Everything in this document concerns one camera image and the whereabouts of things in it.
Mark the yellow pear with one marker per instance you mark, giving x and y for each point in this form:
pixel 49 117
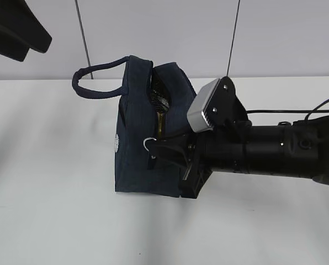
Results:
pixel 161 122

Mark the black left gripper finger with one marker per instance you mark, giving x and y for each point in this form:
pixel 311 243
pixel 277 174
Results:
pixel 21 31

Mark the dark navy lunch bag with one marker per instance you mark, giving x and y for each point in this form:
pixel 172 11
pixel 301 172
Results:
pixel 145 90

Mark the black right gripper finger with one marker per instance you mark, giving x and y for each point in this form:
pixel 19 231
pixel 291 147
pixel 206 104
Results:
pixel 167 163
pixel 172 149

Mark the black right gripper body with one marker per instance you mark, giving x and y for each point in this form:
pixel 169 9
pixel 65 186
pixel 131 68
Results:
pixel 220 150

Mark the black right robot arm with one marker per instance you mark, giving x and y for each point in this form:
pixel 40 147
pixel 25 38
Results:
pixel 299 149

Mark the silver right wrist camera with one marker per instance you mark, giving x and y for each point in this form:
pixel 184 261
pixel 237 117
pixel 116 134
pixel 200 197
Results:
pixel 216 106

